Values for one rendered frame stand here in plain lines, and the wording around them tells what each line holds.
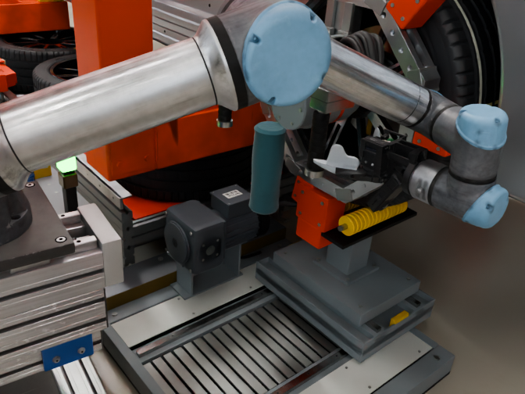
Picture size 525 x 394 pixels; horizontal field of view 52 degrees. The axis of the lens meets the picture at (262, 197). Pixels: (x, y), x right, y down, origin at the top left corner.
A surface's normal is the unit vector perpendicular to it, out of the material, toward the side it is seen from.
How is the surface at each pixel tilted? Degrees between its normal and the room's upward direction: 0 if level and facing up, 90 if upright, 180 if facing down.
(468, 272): 0
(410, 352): 0
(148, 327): 0
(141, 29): 90
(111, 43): 90
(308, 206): 90
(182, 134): 90
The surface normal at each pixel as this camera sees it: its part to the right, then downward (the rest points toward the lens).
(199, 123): 0.64, 0.41
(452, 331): 0.07, -0.87
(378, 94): 0.27, 0.54
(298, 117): -0.77, 0.26
